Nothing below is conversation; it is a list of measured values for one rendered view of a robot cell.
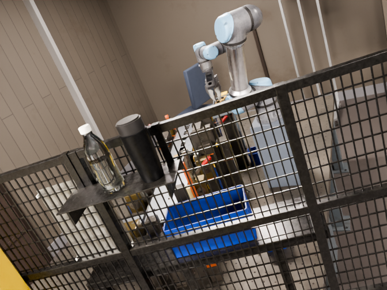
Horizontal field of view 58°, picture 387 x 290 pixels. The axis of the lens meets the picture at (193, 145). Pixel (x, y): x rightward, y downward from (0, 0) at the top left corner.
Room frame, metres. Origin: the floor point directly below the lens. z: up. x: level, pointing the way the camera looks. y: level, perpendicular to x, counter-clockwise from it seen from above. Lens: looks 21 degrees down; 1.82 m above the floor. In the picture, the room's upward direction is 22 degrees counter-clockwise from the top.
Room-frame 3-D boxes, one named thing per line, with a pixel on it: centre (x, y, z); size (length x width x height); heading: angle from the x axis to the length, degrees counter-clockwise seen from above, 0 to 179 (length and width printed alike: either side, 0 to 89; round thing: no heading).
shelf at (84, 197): (0.92, 0.24, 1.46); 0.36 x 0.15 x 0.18; 77
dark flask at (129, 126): (0.88, 0.14, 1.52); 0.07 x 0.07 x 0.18
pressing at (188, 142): (2.03, 0.10, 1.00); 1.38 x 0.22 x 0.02; 167
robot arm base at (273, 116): (1.79, -0.46, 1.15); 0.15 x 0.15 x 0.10
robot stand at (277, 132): (1.79, -0.46, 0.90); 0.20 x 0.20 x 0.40; 60
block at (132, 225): (1.32, 0.39, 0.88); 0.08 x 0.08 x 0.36; 77
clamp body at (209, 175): (1.68, -0.03, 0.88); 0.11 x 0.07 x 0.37; 77
